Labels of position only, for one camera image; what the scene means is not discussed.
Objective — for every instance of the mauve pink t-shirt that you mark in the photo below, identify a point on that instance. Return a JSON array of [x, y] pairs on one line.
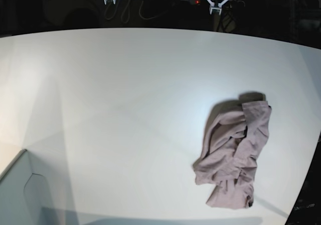
[[231, 147]]

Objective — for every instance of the white cardboard box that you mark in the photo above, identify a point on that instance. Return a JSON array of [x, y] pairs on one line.
[[36, 189]]

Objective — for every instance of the black power strip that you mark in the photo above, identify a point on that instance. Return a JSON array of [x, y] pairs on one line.
[[195, 2]]

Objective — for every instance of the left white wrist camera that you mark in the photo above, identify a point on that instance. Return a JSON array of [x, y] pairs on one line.
[[213, 9]]

